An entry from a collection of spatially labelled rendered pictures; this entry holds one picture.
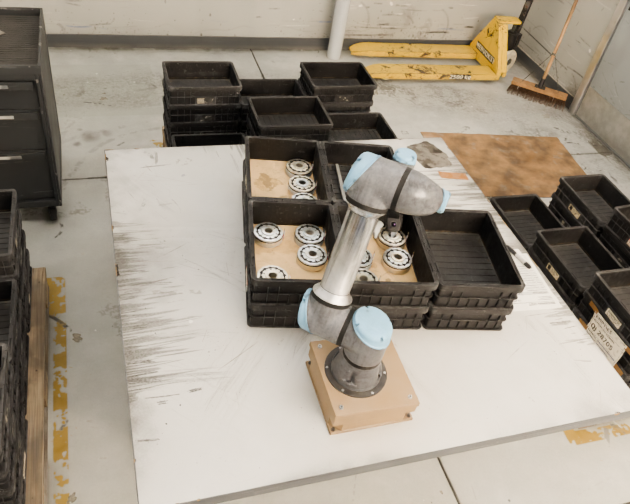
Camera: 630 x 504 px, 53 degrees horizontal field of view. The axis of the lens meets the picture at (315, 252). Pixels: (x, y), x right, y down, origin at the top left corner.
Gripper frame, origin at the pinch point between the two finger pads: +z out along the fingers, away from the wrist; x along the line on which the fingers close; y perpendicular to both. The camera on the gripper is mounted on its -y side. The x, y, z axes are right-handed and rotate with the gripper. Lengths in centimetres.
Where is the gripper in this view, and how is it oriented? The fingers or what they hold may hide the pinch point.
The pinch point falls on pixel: (383, 237)
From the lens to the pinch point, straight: 228.4
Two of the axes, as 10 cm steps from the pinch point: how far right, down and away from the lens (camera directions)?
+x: -9.9, -1.0, -1.1
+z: -1.5, 7.3, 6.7
